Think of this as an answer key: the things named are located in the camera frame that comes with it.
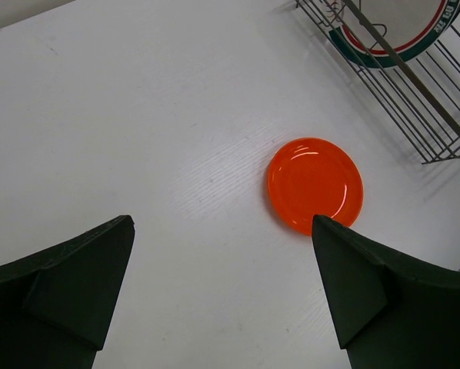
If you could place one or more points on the wire dish rack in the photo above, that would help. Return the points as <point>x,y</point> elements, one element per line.
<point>420,97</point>

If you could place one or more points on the green red rimmed white plate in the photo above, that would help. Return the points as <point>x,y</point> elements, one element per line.
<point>409,27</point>

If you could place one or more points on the orange plastic plate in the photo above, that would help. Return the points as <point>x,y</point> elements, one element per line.
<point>311,176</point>

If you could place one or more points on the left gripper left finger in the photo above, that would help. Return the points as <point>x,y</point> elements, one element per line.
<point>56,305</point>

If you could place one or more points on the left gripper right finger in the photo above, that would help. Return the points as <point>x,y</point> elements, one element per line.
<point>389,309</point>

